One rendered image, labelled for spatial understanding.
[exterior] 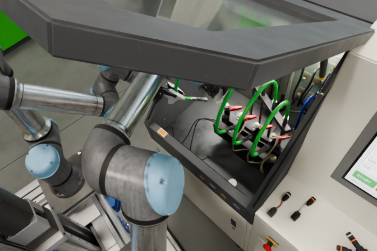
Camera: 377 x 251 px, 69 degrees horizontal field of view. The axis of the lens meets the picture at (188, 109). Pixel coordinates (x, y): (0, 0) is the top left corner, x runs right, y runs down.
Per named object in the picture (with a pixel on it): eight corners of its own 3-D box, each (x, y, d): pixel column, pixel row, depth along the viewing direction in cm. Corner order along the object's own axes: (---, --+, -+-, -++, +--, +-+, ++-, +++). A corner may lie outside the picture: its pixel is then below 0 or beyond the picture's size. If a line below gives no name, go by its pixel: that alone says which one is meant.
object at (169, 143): (155, 141, 154) (148, 126, 142) (161, 136, 156) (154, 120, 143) (244, 219, 124) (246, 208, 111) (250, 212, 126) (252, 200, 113)
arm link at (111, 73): (97, 63, 105) (107, 45, 102) (123, 75, 111) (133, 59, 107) (95, 73, 99) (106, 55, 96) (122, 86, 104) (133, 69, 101)
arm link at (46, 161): (44, 191, 107) (22, 178, 96) (40, 163, 115) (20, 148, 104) (73, 177, 109) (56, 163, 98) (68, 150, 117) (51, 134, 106)
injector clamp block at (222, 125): (214, 139, 146) (212, 123, 134) (226, 126, 149) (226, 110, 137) (269, 179, 129) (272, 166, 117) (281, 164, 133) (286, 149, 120)
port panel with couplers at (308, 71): (290, 100, 127) (304, 49, 103) (294, 95, 129) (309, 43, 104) (317, 114, 121) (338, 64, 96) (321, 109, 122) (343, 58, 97)
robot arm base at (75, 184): (59, 205, 113) (46, 198, 105) (46, 179, 121) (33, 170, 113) (91, 182, 118) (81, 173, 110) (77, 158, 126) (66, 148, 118)
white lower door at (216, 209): (174, 185, 210) (152, 140, 155) (176, 182, 211) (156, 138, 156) (242, 249, 178) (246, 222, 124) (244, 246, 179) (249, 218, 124)
